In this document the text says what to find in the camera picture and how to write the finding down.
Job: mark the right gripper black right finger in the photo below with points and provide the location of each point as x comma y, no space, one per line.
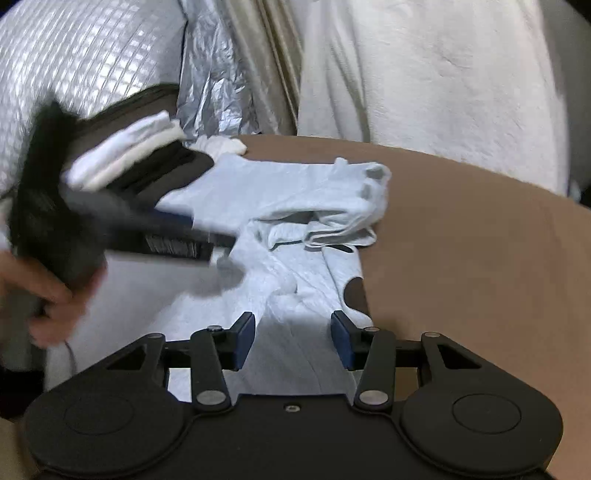
392,369

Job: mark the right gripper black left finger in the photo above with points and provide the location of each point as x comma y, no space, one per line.
207,354

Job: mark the light grey t-shirt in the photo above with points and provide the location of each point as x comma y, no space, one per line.
298,229

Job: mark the person's left hand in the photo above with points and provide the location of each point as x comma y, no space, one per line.
64,308

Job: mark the white folded garment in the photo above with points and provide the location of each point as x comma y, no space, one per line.
119,152

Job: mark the brown cardboard sheet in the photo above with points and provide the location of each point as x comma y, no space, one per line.
500,266

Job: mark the cream folded cloth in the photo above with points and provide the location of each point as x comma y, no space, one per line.
216,146

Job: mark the silver quilted storage bag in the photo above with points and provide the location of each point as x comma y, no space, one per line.
90,54

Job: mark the silver foil sheet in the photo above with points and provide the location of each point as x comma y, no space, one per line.
220,87

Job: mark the beige curtain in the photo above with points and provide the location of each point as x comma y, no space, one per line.
270,50

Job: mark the white hanging garment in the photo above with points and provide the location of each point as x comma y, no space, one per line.
470,81

